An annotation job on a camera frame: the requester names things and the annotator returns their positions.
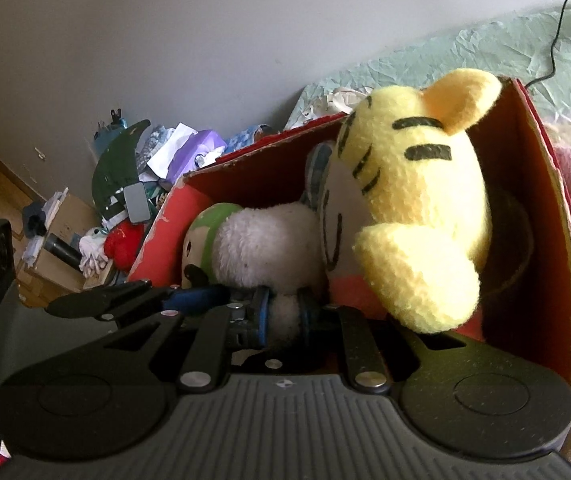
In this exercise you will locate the black clip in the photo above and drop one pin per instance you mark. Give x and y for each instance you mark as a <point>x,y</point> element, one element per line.
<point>116,117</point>

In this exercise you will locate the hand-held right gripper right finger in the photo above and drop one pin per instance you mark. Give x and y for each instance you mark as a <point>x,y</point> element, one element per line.
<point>306,315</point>

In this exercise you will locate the black cylinder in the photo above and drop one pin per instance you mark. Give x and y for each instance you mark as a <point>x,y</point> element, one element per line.
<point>62,251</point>

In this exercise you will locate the white fluffy plush toy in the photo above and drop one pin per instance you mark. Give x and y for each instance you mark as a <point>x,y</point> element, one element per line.
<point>265,245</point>

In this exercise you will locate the yellow tiger plush toy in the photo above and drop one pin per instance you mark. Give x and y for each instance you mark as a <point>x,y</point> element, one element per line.
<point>415,185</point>

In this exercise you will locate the dark green cloth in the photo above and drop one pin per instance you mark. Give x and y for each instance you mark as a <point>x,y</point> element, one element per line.
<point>118,165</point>

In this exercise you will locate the purple tissue pack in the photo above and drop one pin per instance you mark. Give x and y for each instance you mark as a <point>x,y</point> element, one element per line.
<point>198,152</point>

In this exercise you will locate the blue printed packet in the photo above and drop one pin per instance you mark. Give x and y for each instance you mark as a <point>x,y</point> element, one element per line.
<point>250,139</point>

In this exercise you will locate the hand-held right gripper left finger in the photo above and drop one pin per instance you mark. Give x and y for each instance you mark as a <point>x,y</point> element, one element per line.
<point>260,320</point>

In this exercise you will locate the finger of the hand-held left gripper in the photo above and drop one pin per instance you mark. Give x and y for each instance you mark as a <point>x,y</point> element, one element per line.
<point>95,300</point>
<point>195,300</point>

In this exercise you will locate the white paper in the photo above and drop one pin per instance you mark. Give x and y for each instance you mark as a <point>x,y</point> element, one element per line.
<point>170,147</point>

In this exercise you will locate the red cardboard box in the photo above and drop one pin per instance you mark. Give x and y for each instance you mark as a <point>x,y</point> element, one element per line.
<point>525,185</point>

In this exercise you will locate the grey phone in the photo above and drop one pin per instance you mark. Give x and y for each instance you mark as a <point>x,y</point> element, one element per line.
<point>138,203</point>

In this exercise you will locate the red plush toy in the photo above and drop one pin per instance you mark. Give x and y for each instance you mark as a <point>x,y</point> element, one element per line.
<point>124,245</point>

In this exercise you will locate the white cloth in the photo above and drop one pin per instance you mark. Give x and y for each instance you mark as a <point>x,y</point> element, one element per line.
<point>94,250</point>

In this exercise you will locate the brown cardboard box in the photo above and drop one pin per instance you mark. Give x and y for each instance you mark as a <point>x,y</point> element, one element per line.
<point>65,275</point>

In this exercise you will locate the green plush toy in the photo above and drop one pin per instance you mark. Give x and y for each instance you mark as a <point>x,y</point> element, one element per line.
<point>205,225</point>

